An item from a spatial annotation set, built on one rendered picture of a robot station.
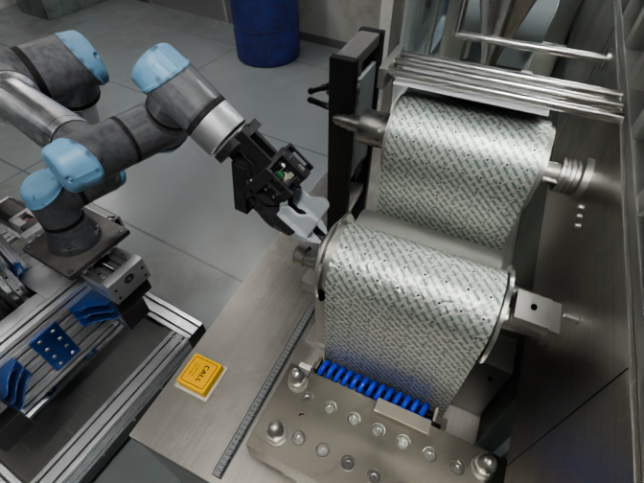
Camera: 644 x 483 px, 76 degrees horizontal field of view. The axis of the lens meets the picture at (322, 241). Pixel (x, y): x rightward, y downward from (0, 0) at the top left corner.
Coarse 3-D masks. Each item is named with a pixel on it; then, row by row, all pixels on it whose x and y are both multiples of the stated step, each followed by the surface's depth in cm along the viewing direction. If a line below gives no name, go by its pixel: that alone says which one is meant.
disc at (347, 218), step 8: (344, 216) 62; (352, 216) 66; (336, 224) 60; (344, 224) 63; (336, 232) 60; (328, 240) 59; (328, 248) 59; (320, 264) 59; (320, 272) 59; (320, 280) 61; (320, 288) 62; (320, 296) 64
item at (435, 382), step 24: (336, 336) 70; (360, 336) 67; (336, 360) 77; (360, 360) 73; (384, 360) 69; (408, 360) 65; (432, 360) 62; (408, 384) 71; (432, 384) 67; (456, 384) 64; (432, 408) 73
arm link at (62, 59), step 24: (24, 48) 79; (48, 48) 80; (72, 48) 82; (48, 72) 80; (72, 72) 83; (96, 72) 86; (48, 96) 82; (72, 96) 87; (96, 96) 92; (96, 120) 100; (96, 192) 119
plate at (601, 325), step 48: (576, 144) 80; (624, 192) 48; (576, 240) 59; (624, 240) 43; (576, 288) 52; (624, 288) 39; (576, 336) 46; (624, 336) 36; (528, 384) 58; (576, 384) 42; (624, 384) 33; (528, 432) 51; (576, 432) 38; (624, 432) 31; (528, 480) 46; (576, 480) 35; (624, 480) 29
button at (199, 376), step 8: (192, 360) 89; (200, 360) 89; (208, 360) 89; (192, 368) 87; (200, 368) 87; (208, 368) 87; (216, 368) 87; (184, 376) 86; (192, 376) 86; (200, 376) 86; (208, 376) 86; (216, 376) 87; (184, 384) 85; (192, 384) 85; (200, 384) 85; (208, 384) 85; (200, 392) 84; (208, 392) 86
